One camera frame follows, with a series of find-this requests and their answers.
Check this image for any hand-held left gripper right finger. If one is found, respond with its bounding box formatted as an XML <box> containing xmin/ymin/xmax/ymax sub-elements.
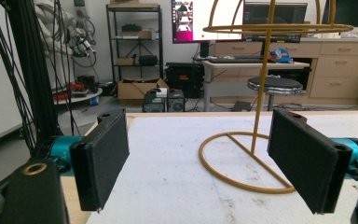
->
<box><xmin>267</xmin><ymin>107</ymin><xmax>353</xmax><ymax>216</ymax></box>

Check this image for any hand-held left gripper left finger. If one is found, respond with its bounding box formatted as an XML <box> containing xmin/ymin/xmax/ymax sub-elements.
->
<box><xmin>69</xmin><ymin>107</ymin><xmax>131</xmax><ymax>213</ymax></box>

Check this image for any white round platform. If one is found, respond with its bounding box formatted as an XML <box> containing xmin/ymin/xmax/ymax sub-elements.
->
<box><xmin>52</xmin><ymin>88</ymin><xmax>103</xmax><ymax>106</ymax></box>

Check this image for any open cardboard box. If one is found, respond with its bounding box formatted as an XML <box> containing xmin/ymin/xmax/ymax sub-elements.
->
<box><xmin>117</xmin><ymin>77</ymin><xmax>170</xmax><ymax>106</ymax></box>

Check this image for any white table cover sheet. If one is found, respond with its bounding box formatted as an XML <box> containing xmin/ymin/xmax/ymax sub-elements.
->
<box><xmin>87</xmin><ymin>114</ymin><xmax>358</xmax><ymax>224</ymax></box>

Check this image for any small black computer box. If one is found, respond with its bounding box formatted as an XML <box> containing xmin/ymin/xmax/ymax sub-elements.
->
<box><xmin>142</xmin><ymin>88</ymin><xmax>168</xmax><ymax>113</ymax></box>
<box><xmin>167</xmin><ymin>89</ymin><xmax>186</xmax><ymax>113</ymax></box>

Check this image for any black round stool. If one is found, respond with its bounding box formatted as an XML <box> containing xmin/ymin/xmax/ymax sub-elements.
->
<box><xmin>247</xmin><ymin>76</ymin><xmax>304</xmax><ymax>112</ymax></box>

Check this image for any wooden drawer cabinet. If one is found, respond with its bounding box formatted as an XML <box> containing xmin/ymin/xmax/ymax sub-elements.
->
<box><xmin>213</xmin><ymin>38</ymin><xmax>358</xmax><ymax>107</ymax></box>

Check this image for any black equipment case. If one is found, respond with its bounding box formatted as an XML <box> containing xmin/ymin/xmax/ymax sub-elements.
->
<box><xmin>165</xmin><ymin>62</ymin><xmax>205</xmax><ymax>99</ymax></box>

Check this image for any black metal shelf rack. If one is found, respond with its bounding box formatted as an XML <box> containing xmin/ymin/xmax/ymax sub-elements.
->
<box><xmin>105</xmin><ymin>3</ymin><xmax>164</xmax><ymax>86</ymax></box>

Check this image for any white office desk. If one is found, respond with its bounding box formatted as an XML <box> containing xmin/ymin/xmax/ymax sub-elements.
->
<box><xmin>201</xmin><ymin>60</ymin><xmax>311</xmax><ymax>112</ymax></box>

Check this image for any black keyboard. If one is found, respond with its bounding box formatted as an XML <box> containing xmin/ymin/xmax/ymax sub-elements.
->
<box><xmin>209</xmin><ymin>55</ymin><xmax>274</xmax><ymax>64</ymax></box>

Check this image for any computer monitor with dark screen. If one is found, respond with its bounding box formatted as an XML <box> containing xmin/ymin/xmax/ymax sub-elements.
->
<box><xmin>242</xmin><ymin>2</ymin><xmax>309</xmax><ymax>44</ymax></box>

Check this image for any computer monitor with bright screen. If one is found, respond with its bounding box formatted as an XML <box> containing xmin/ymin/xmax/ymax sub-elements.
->
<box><xmin>171</xmin><ymin>0</ymin><xmax>245</xmax><ymax>44</ymax></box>

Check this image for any teal cylinder mount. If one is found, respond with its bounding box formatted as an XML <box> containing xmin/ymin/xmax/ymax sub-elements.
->
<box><xmin>329</xmin><ymin>137</ymin><xmax>358</xmax><ymax>181</ymax></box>
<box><xmin>48</xmin><ymin>135</ymin><xmax>84</xmax><ymax>166</ymax></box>

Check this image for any gold wire stand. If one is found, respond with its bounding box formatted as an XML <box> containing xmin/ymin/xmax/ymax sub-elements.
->
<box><xmin>199</xmin><ymin>0</ymin><xmax>354</xmax><ymax>195</ymax></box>

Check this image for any black column with cables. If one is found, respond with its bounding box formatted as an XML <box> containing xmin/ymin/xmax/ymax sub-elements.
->
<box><xmin>0</xmin><ymin>0</ymin><xmax>76</xmax><ymax>158</ymax></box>

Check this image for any white robot with cables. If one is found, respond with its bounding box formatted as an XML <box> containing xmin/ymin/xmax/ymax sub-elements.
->
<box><xmin>33</xmin><ymin>0</ymin><xmax>98</xmax><ymax>91</ymax></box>

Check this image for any large dark wall monitor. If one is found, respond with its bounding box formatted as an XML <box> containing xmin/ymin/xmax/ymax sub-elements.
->
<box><xmin>321</xmin><ymin>0</ymin><xmax>358</xmax><ymax>28</ymax></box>

